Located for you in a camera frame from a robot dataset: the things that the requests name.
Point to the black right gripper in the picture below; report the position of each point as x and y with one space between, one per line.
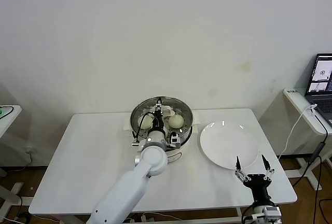
258 186

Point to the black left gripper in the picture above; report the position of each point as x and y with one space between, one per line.
157 123

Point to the white steamed baozi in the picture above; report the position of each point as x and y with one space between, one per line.
176 122
146 122

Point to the perforated steel steamer basket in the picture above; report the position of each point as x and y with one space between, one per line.
186 130

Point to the white round plate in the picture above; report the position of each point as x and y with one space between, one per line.
228 143

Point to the cream electric cooking pot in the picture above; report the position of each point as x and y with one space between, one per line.
179 154

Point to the white side table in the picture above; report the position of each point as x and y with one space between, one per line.
298 100
13 120

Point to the dark grey open laptop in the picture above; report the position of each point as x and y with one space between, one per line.
324 106

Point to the small green object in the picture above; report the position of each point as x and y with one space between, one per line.
1 111

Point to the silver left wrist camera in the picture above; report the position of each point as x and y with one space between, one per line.
174 141

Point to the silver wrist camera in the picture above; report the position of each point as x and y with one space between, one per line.
271 213
174 141

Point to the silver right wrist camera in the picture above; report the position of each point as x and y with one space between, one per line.
271 213

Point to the white table frame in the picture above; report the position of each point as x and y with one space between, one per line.
207 219

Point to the white wall socket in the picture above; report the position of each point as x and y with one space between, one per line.
29 150

